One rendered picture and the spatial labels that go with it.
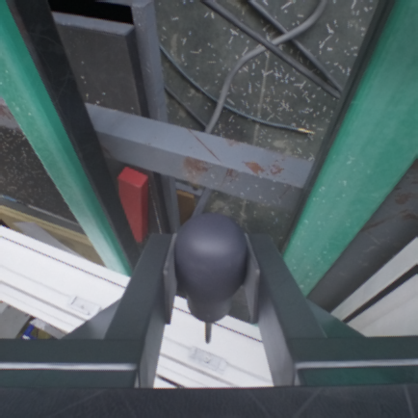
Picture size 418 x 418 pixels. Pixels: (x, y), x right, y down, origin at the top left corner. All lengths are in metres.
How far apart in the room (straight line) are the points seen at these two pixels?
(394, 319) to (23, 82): 0.29
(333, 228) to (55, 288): 0.41
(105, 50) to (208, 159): 0.36
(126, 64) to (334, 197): 0.44
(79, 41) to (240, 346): 0.53
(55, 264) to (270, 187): 0.38
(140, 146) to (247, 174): 0.09
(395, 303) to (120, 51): 0.49
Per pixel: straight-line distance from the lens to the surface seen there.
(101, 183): 0.31
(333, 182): 0.16
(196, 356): 0.42
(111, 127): 0.28
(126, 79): 0.56
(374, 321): 0.27
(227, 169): 0.23
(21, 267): 0.54
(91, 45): 0.57
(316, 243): 0.21
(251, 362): 0.42
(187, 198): 1.24
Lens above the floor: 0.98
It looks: 34 degrees down
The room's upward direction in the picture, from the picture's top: 154 degrees counter-clockwise
